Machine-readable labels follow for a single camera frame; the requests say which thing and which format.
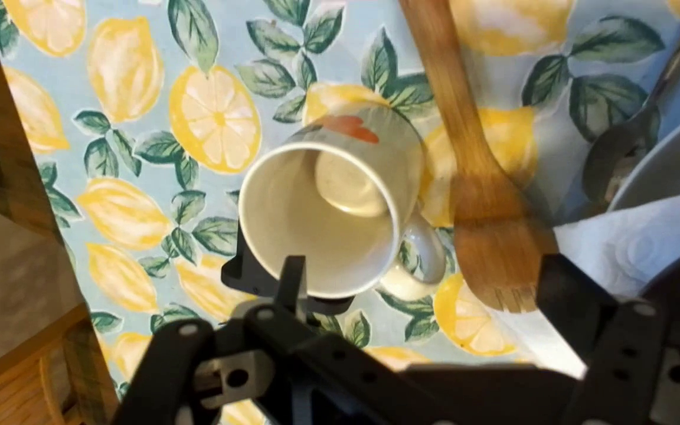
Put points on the lemon print tablecloth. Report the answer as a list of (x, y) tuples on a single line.
[(119, 73)]

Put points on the white plate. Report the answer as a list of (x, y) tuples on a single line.
[(671, 167)]

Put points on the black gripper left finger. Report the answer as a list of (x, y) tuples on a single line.
[(176, 370)]

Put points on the white paper napkin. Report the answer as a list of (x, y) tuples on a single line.
[(631, 238)]

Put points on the metal spoon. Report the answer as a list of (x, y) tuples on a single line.
[(624, 149)]

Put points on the large wooden chair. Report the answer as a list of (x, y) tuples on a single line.
[(17, 378)]

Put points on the white mug with red print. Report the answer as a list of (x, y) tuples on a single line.
[(331, 227)]

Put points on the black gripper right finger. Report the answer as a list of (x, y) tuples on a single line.
[(624, 345)]

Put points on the wooden spatula fork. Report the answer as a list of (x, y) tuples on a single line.
[(483, 204)]

